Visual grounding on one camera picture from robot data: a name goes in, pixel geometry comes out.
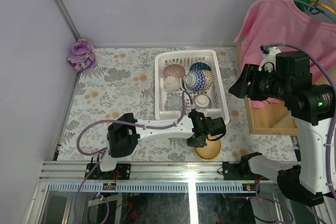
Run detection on aluminium mounting rail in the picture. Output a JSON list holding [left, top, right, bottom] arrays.
[[39, 161, 322, 183]]

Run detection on red eye pattern bowl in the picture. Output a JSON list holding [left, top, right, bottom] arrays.
[[163, 63, 186, 78]]

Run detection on floral table mat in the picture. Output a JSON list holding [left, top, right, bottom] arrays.
[[57, 48, 296, 162]]

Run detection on white plastic dish rack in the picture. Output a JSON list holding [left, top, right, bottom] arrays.
[[154, 49, 229, 124]]

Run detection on purple folded cloth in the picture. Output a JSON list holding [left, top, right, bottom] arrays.
[[67, 38, 98, 72]]

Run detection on brown checker pattern bowl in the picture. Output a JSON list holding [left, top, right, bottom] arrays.
[[203, 70, 215, 90]]

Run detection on purple striped bowl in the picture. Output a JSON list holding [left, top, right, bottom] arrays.
[[193, 94, 212, 109]]

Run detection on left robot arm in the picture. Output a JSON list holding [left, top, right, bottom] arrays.
[[97, 109, 226, 179]]

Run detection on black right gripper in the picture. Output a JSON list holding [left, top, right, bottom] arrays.
[[227, 63, 290, 100]]

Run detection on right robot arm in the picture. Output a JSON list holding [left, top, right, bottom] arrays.
[[229, 51, 335, 207]]

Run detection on green clothes hanger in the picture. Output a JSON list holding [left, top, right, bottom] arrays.
[[293, 0, 335, 15]]

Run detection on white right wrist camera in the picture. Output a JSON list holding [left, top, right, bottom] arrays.
[[258, 45, 281, 73]]

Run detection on pink t-shirt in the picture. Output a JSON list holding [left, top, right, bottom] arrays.
[[233, 0, 336, 109]]

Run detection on blue triangle pattern bowl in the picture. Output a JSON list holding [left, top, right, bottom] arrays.
[[189, 62, 212, 71]]

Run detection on yellow rimmed bottom bowl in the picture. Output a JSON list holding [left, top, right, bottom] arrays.
[[194, 140, 222, 161]]

